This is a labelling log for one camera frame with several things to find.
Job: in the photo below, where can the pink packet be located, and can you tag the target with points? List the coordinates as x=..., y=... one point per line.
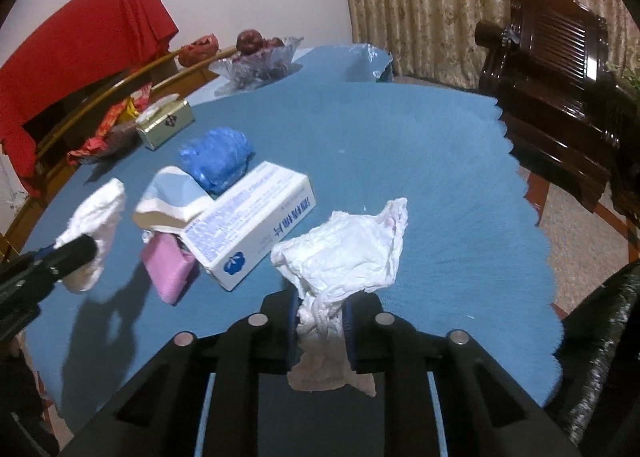
x=167, y=267

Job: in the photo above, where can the light blue plastic-covered tablecloth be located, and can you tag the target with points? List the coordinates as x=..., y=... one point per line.
x=325, y=62

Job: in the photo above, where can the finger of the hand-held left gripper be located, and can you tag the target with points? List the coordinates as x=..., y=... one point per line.
x=70, y=254

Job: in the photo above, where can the light wooden chair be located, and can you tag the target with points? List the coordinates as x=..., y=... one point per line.
x=200, y=64
x=22, y=222

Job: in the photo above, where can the white tissue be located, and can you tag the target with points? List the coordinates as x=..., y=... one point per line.
x=340, y=252
x=100, y=207

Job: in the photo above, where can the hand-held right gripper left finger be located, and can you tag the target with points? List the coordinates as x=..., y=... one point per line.
x=281, y=337

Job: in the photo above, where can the blue plastic glove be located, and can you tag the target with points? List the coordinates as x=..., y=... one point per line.
x=215, y=157

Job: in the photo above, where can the black television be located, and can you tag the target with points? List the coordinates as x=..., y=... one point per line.
x=55, y=112

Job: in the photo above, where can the beige tissue box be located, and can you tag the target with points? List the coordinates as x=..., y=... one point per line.
x=165, y=127

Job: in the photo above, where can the white and blue cardboard box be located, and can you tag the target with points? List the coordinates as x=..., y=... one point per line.
x=250, y=217

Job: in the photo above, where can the red bag on cabinet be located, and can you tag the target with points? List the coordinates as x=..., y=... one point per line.
x=200, y=49

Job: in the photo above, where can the glass snack dish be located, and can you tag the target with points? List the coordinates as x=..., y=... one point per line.
x=120, y=142

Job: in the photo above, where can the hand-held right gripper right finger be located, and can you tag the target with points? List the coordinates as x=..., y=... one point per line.
x=350, y=337

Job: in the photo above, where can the glass fruit bowl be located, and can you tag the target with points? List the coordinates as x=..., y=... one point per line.
x=255, y=67

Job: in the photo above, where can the yellow snack packet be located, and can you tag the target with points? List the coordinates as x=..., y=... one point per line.
x=132, y=109

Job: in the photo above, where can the green potted plant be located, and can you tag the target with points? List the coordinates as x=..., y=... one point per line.
x=631, y=79

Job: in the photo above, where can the dark wooden armchair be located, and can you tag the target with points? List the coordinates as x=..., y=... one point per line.
x=560, y=47

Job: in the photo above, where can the red cloth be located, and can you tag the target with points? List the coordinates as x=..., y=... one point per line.
x=100, y=32

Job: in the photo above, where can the red apple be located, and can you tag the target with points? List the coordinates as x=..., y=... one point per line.
x=275, y=43
x=248, y=41

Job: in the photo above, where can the blue white beige packet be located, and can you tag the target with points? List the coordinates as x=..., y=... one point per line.
x=170, y=192

